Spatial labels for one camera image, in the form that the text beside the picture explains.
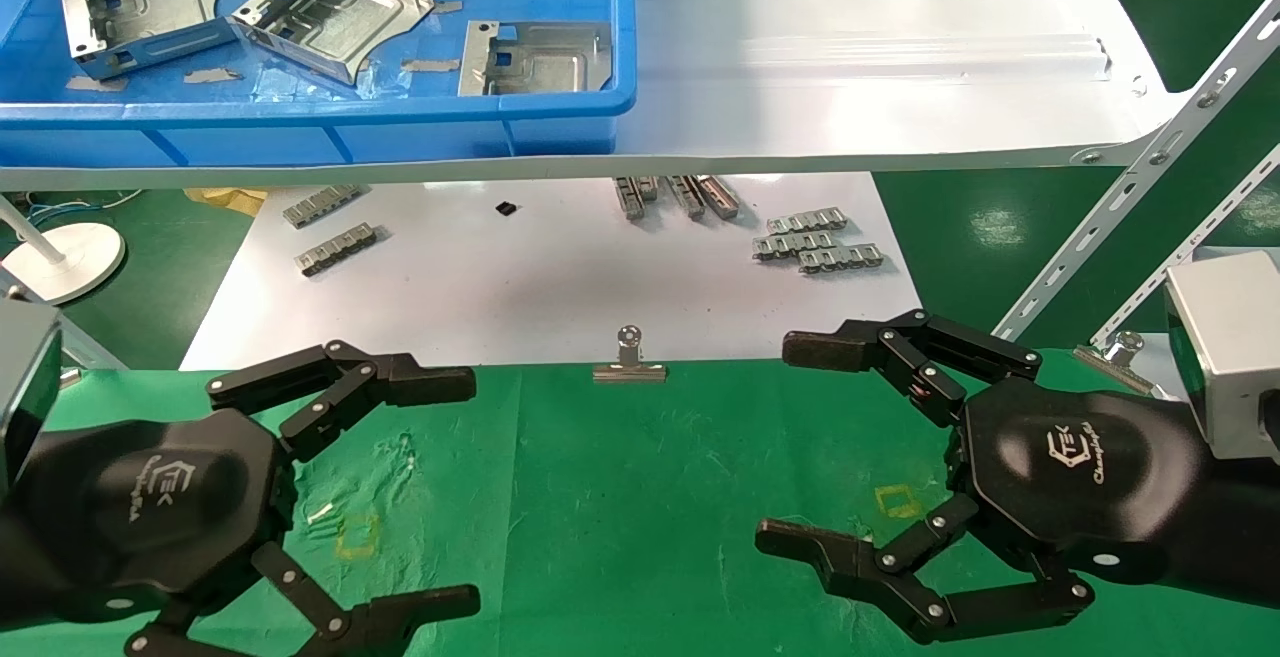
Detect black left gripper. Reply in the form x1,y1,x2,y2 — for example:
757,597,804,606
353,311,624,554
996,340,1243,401
28,340,482,657

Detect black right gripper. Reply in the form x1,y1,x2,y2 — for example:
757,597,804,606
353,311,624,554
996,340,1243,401
754,309,1211,646

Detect curved-edge sheet metal part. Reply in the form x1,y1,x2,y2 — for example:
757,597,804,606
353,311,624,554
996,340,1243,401
230,0,436,88

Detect green cloth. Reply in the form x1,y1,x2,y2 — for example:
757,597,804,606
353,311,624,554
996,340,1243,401
0,347,1280,657

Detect white lower board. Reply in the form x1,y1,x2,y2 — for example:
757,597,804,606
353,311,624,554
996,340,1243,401
178,172,923,371

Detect yellow crumpled tape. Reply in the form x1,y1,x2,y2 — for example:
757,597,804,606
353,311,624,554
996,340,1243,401
183,187,269,217

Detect white shelf board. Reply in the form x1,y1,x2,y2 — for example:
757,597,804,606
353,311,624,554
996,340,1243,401
0,0,1193,192

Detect blue plastic bin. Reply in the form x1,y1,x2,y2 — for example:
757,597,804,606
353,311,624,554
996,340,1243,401
0,0,638,170

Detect white lamp stand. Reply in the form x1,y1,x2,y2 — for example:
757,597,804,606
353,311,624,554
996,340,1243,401
0,195,127,306

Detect white slotted angle bar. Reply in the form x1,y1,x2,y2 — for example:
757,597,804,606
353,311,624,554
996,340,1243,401
993,10,1280,343
1090,142,1280,348

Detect flat sheet metal part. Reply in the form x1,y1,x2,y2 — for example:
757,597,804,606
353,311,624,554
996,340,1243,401
457,20,613,98

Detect silver frame bar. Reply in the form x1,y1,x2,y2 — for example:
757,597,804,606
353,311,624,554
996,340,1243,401
0,275,128,371

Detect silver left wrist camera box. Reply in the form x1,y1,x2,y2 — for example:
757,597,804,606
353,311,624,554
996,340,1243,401
0,300,63,500

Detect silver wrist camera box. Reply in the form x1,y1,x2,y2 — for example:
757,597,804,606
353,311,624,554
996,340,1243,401
1164,248,1280,464
0,300,63,500

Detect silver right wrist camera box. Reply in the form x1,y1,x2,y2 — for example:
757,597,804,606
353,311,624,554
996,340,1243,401
1164,248,1280,464

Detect thin blue white cables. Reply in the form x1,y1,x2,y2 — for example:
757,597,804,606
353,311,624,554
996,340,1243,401
0,189,147,224

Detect folded sheet metal bracket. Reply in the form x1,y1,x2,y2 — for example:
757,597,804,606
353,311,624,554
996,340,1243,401
57,0,239,81

